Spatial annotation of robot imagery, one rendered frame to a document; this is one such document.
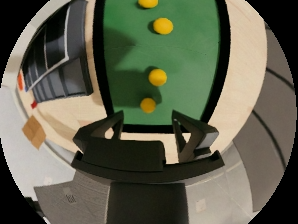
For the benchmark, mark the yellow marble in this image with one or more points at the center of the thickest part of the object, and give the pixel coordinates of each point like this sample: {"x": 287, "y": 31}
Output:
{"x": 148, "y": 105}
{"x": 162, "y": 26}
{"x": 148, "y": 3}
{"x": 157, "y": 77}

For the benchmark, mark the green tray with black rim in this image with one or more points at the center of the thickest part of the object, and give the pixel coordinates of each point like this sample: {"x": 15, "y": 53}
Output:
{"x": 194, "y": 56}

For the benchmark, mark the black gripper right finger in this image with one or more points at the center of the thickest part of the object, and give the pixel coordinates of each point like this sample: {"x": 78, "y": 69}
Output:
{"x": 202, "y": 135}

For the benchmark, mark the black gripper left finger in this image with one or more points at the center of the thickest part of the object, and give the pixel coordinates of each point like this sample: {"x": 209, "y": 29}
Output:
{"x": 100, "y": 127}

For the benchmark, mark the white curved cover panel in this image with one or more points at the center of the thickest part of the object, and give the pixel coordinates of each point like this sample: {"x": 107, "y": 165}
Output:
{"x": 52, "y": 17}

